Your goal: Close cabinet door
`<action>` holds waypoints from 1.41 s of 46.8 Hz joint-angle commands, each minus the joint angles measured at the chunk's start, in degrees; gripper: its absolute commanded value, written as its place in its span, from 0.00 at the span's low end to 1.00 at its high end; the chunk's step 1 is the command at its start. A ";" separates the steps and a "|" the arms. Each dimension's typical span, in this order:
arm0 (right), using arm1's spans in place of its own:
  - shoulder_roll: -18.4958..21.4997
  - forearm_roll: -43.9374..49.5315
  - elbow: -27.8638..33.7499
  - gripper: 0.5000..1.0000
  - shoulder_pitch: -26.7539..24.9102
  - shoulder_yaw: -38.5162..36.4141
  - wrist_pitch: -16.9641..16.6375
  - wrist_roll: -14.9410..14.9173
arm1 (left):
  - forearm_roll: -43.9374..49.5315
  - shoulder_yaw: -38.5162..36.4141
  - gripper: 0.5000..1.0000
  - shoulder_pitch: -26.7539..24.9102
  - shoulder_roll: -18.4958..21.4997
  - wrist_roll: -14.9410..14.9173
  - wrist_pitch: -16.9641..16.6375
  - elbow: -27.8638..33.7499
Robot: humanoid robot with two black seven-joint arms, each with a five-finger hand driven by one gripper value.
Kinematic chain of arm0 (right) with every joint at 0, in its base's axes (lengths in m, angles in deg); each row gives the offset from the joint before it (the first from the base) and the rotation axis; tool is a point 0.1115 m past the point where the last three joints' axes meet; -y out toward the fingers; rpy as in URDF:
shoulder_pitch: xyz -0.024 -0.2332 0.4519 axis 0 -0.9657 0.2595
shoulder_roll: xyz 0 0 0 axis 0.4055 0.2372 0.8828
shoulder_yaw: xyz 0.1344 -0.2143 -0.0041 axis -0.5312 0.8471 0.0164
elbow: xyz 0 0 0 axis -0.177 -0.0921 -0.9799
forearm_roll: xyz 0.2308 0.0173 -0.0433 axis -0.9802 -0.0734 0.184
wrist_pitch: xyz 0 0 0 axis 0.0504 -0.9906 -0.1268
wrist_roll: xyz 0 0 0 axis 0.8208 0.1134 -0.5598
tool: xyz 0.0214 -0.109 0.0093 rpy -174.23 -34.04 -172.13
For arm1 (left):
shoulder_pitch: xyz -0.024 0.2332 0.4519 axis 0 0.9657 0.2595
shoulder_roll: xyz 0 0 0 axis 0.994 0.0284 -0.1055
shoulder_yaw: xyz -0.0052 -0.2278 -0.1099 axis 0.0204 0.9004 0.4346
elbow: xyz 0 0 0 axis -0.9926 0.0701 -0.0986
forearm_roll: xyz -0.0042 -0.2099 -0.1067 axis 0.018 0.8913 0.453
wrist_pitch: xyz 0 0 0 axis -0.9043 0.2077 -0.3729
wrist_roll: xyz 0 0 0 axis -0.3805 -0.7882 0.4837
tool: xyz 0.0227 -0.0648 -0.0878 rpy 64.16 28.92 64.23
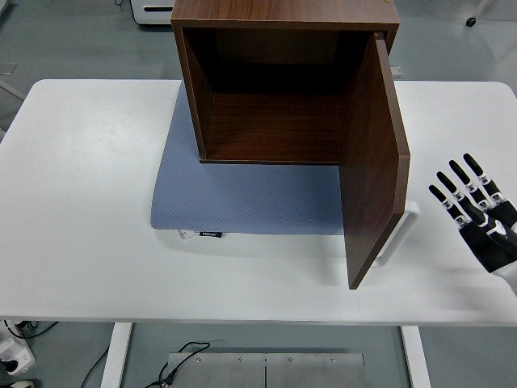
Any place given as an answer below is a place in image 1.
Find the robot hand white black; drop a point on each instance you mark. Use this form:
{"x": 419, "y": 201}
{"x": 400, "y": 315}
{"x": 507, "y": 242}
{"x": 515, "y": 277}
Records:
{"x": 484, "y": 238}

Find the brown wooden cabinet door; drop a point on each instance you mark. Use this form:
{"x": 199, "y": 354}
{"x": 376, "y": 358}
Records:
{"x": 371, "y": 161}

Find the brown wooden cabinet body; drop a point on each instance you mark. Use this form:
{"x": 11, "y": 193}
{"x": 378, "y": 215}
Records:
{"x": 274, "y": 121}

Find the white table leg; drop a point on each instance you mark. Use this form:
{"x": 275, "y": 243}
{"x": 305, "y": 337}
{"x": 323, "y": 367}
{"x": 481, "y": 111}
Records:
{"x": 115, "y": 355}
{"x": 416, "y": 359}

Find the grey floor socket plate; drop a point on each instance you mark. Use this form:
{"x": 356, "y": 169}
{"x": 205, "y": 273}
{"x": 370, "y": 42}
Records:
{"x": 7, "y": 68}
{"x": 398, "y": 72}

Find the black caster wheel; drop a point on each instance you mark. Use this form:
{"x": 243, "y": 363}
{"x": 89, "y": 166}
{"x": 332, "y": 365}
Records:
{"x": 471, "y": 22}

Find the blue-grey textured mat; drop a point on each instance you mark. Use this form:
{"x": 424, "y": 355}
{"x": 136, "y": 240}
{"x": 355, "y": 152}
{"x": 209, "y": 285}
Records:
{"x": 242, "y": 194}

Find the grey metal plate with screws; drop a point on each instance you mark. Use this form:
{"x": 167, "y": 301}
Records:
{"x": 262, "y": 369}

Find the black mat label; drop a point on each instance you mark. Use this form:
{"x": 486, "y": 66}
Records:
{"x": 211, "y": 234}

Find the white mat tag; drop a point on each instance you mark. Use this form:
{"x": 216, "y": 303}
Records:
{"x": 185, "y": 234}

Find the white appliance with slot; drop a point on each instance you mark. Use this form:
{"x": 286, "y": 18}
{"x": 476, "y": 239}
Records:
{"x": 153, "y": 16}

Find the white power strip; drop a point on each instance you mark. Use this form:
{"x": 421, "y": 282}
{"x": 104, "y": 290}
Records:
{"x": 16, "y": 355}

